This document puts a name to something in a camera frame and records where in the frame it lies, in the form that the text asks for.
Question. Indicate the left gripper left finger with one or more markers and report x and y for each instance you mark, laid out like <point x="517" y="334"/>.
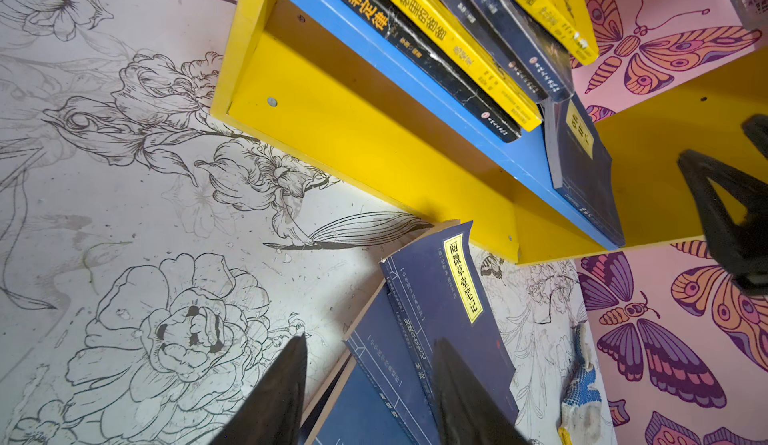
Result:
<point x="272" y="412"/>

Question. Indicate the yellow cartoon boy book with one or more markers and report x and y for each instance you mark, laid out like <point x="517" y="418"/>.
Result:
<point x="445" y="31"/>

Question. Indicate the yellow pink blue bookshelf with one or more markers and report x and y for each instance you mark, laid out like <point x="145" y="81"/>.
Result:
<point x="307" y="77"/>

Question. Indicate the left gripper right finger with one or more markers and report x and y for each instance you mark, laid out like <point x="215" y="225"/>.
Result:
<point x="466" y="413"/>

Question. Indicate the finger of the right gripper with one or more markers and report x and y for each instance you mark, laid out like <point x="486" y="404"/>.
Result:
<point x="756" y="130"/>
<point x="740" y="247"/>

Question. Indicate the blue white work glove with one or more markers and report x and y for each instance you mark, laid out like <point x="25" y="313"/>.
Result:
<point x="582" y="402"/>

